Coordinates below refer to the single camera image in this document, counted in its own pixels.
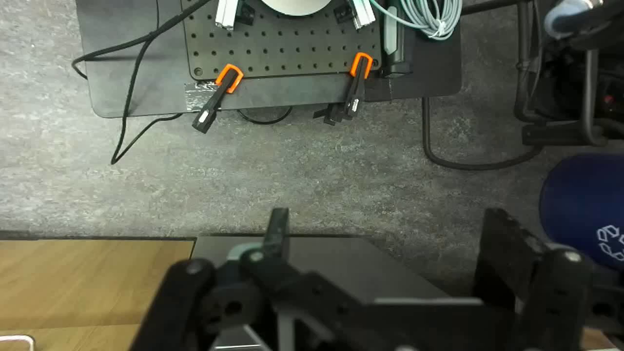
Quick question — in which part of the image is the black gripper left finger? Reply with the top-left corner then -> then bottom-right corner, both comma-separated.
129,205 -> 367,351

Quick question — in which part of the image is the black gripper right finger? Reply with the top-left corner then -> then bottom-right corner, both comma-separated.
474,207 -> 595,351

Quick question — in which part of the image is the blue recycling bin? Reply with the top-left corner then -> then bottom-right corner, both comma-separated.
536,152 -> 624,273

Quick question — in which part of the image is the wooden base cabinet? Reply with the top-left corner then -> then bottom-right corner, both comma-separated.
0,238 -> 197,351

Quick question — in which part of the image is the orange black bar clamp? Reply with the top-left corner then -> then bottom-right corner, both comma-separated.
312,51 -> 376,127
191,62 -> 248,134

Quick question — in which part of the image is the black chair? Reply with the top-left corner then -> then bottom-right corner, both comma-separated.
513,0 -> 624,148

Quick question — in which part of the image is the black perforated breadboard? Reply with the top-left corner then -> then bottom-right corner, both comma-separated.
181,0 -> 386,82

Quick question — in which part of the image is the white plastic connector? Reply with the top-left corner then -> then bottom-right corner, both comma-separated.
382,4 -> 400,56

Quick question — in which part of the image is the thick black cable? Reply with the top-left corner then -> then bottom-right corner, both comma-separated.
419,95 -> 546,173

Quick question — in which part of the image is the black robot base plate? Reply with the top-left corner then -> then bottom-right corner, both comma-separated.
74,0 -> 464,121

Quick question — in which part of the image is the thin black cable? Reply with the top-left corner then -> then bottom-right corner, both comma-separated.
68,0 -> 217,166

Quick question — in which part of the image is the white aluminium bracket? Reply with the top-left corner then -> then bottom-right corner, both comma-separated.
213,0 -> 256,33
334,0 -> 378,31

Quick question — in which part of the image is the teal cable coil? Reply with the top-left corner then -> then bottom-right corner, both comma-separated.
369,0 -> 464,43

